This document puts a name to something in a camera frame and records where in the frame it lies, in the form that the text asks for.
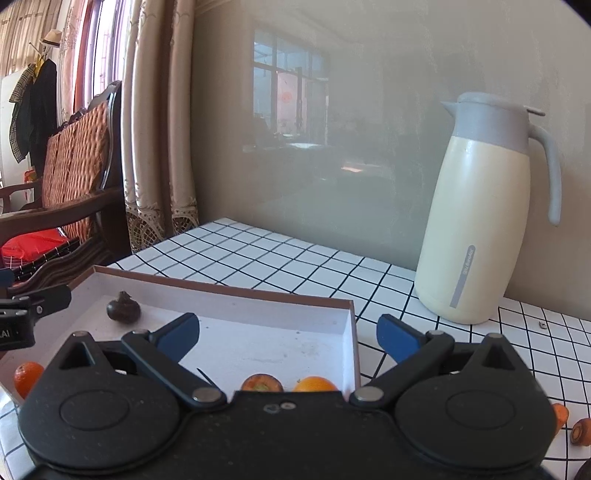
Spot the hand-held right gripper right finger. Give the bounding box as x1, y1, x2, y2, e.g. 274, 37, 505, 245
349, 314, 532, 409

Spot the wooden wicker sofa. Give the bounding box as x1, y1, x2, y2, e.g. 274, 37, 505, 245
0, 80, 133, 305

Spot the small orange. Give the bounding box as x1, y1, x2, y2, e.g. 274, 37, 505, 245
292, 376, 340, 393
13, 361, 45, 398

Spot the black coat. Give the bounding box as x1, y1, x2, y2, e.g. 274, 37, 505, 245
28, 58, 58, 160

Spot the white cardboard box brown rim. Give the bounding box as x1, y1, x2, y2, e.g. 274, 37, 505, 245
0, 265, 362, 407

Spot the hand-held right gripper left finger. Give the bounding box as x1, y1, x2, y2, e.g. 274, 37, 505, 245
44, 313, 228, 409

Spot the thick carrot chunk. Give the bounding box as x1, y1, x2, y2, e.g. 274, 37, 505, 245
570, 416, 591, 448

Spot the woven orange sofa cushion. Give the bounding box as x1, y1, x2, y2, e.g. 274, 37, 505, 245
41, 99, 112, 241

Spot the cream thermos jug grey lid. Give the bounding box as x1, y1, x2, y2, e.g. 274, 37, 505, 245
414, 91, 563, 325

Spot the beige embroidered curtain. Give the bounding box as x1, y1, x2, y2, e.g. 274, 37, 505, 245
121, 0, 201, 254

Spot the tan window curtain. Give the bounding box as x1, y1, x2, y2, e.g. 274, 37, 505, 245
0, 0, 61, 77

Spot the window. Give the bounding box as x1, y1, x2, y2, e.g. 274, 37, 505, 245
76, 0, 134, 112

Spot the plaid coat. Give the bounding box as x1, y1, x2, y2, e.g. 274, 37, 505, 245
8, 62, 38, 163

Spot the sheer pink curtain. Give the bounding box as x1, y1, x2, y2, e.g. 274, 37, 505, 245
58, 0, 95, 125

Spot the black checked cloth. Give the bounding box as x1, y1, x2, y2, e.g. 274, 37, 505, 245
9, 237, 84, 280

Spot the small carrot piece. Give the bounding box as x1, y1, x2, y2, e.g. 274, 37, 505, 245
551, 403, 570, 433

